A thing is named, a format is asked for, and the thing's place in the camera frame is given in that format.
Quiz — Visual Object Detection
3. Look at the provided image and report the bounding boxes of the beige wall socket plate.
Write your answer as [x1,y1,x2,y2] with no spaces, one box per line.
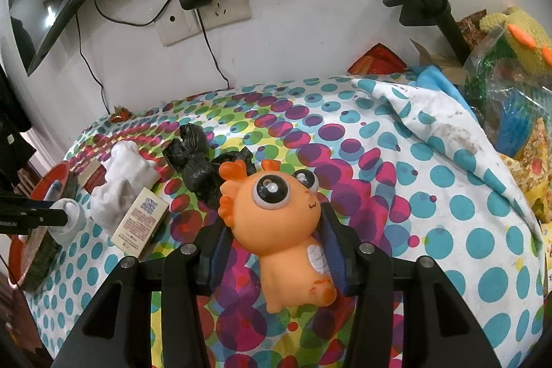
[154,0,252,47]

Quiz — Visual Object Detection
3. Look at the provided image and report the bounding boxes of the white tissue wad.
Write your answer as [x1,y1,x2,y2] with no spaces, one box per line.
[52,198,87,246]
[90,174,149,231]
[106,141,158,184]

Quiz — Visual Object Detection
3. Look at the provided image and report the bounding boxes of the brown patterned packet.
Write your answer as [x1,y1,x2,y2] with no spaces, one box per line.
[457,11,488,46]

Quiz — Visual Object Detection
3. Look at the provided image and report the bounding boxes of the yellow plush toy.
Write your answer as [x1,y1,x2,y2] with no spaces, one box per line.
[480,6,552,78]

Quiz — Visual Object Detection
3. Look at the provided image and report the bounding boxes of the thin black adapter cable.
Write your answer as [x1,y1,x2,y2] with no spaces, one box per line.
[194,8,231,89]

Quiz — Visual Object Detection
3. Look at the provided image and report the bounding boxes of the black looping cable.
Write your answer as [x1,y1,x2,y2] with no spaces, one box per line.
[92,0,178,27]

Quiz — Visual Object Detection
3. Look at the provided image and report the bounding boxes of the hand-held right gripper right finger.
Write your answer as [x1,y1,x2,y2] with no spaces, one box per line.
[319,202,503,368]

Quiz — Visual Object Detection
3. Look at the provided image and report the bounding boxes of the small beige printed box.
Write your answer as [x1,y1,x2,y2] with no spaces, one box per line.
[110,187,170,259]

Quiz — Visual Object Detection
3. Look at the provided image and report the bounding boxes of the grey blue cloth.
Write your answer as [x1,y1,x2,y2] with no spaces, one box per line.
[45,177,66,202]

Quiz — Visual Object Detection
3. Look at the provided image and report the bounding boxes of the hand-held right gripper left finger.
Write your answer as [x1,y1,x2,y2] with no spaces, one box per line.
[52,218,236,368]

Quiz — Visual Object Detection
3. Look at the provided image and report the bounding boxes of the black plastic bag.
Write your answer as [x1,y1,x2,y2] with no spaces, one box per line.
[163,124,255,209]

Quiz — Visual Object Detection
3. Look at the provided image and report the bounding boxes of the cardboard box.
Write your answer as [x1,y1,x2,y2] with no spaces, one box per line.
[409,38,469,86]

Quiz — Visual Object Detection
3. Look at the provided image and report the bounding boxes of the dark furniture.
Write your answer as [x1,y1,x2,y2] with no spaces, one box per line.
[0,66,39,179]

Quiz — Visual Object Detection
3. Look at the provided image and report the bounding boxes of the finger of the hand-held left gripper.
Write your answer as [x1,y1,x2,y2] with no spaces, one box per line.
[0,189,50,207]
[0,208,67,235]

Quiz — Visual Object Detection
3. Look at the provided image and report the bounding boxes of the polka dot tablecloth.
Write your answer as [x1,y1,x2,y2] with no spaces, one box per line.
[26,72,546,368]

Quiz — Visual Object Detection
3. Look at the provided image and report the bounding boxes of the clear plastic bag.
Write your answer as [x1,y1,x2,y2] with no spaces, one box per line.
[463,25,552,162]

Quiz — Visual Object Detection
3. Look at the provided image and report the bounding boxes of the yellow printed bag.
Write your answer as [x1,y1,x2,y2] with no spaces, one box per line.
[500,118,552,222]

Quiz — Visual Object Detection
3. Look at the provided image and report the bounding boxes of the small brown box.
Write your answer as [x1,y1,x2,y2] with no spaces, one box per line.
[77,159,108,192]

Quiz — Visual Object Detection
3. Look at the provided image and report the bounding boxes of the black hanging cable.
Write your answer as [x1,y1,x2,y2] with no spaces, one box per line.
[75,11,109,115]

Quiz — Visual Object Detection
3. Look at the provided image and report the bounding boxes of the orange big-eyed rubber toy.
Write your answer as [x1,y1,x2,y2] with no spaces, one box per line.
[218,159,337,314]

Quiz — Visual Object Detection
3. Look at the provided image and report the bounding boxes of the red packet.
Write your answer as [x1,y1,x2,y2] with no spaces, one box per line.
[347,42,408,76]

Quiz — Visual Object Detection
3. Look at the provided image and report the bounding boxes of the red round basket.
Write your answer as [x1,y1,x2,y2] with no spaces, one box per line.
[6,161,78,293]

